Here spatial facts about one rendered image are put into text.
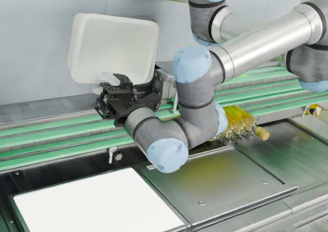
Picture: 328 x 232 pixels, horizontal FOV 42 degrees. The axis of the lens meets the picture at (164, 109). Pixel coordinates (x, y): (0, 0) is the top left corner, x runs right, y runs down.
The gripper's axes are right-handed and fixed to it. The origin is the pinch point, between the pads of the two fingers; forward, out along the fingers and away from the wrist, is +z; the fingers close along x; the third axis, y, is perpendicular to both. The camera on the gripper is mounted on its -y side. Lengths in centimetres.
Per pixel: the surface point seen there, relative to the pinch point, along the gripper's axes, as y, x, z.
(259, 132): -64, 19, -6
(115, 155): -14.1, 32.0, 6.4
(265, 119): -99, 32, 19
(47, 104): 2.1, 25.4, 28.4
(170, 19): -43, -5, 36
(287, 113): -114, 30, 19
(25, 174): 9, 48, 21
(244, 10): -80, -11, 37
